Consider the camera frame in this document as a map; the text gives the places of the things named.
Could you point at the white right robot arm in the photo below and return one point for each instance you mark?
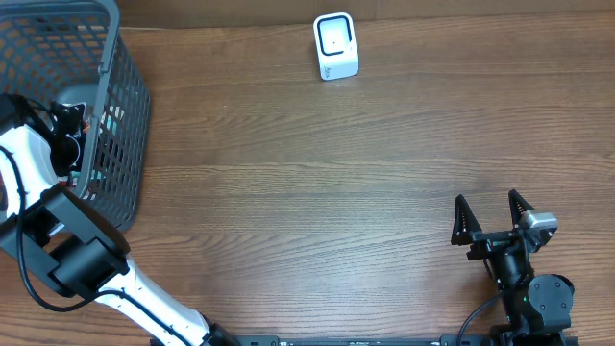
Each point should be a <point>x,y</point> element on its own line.
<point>537,307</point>

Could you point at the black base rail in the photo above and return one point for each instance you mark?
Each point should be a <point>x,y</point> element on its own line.
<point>443,340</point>

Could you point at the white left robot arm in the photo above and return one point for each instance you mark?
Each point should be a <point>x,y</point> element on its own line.
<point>69,255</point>

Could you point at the grey plastic mesh basket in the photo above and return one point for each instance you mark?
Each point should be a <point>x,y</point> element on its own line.
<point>71,52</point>

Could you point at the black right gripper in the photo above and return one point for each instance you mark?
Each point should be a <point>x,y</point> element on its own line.
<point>489,240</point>

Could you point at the white barcode scanner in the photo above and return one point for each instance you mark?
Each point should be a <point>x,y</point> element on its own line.
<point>336,46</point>

